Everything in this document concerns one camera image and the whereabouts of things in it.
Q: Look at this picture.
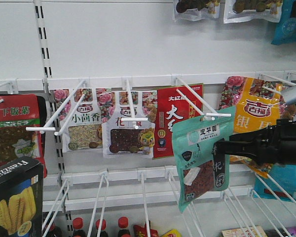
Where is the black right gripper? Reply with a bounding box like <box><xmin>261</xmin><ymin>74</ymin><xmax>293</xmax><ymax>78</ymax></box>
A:
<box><xmin>214</xmin><ymin>120</ymin><xmax>296</xmax><ymax>165</ymax></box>

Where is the teal goji berry pouch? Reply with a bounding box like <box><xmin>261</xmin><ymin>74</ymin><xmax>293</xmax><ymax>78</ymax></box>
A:
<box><xmin>172</xmin><ymin>106</ymin><xmax>236</xmax><ymax>212</ymax></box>

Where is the black Franzzi wafer box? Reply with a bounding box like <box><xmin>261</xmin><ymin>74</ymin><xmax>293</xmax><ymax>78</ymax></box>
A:
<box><xmin>0</xmin><ymin>157</ymin><xmax>44</xmax><ymax>237</ymax></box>

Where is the yellow white fungus packet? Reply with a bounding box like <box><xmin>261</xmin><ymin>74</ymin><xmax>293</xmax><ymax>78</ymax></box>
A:
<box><xmin>218</xmin><ymin>75</ymin><xmax>291</xmax><ymax>179</ymax></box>

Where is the red spice packet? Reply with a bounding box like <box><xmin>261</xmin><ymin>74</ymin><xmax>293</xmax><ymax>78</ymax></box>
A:
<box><xmin>153</xmin><ymin>86</ymin><xmax>203</xmax><ymax>159</ymax></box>

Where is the Pocky biscuit box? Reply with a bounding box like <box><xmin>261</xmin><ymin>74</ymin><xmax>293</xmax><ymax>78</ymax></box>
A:
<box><xmin>221</xmin><ymin>226</ymin><xmax>267</xmax><ymax>237</ymax></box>

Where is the white peppercorn packet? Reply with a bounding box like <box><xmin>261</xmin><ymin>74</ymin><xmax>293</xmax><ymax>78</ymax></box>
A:
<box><xmin>97</xmin><ymin>89</ymin><xmax>157</xmax><ymax>158</ymax></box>

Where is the yellow Nabati wafer box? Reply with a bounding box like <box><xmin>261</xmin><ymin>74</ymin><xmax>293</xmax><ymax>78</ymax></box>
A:
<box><xmin>161</xmin><ymin>229</ymin><xmax>182</xmax><ymax>237</ymax></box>

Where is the purple label dark bottle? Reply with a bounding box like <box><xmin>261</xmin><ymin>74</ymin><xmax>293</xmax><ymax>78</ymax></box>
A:
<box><xmin>265</xmin><ymin>227</ymin><xmax>296</xmax><ymax>237</ymax></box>

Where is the red sauce spout pouch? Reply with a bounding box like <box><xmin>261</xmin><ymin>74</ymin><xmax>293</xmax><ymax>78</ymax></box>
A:
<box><xmin>133</xmin><ymin>224</ymin><xmax>159</xmax><ymax>237</ymax></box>

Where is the soy sauce bottle red cap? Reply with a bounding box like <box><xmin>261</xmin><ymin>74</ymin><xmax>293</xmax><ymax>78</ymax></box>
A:
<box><xmin>95</xmin><ymin>219</ymin><xmax>108</xmax><ymax>237</ymax></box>
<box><xmin>117</xmin><ymin>216</ymin><xmax>130</xmax><ymax>237</ymax></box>

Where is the white packet top middle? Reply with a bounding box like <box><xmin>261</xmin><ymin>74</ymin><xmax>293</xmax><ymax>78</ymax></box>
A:
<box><xmin>223</xmin><ymin>0</ymin><xmax>283</xmax><ymax>24</ymax></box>

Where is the white fennel seed packet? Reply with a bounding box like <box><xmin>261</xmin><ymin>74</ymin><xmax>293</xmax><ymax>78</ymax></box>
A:
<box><xmin>58</xmin><ymin>88</ymin><xmax>102</xmax><ymax>153</ymax></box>

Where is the white packet top left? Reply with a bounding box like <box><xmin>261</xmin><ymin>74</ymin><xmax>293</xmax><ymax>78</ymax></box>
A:
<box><xmin>173</xmin><ymin>0</ymin><xmax>221</xmax><ymax>21</ymax></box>

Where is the white slotted shelf upright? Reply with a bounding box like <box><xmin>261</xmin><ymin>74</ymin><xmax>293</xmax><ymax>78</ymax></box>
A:
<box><xmin>33</xmin><ymin>0</ymin><xmax>69</xmax><ymax>237</ymax></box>

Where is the red pickled vegetable packet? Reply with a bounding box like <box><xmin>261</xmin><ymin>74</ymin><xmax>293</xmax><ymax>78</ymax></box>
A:
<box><xmin>0</xmin><ymin>94</ymin><xmax>47</xmax><ymax>166</ymax></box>

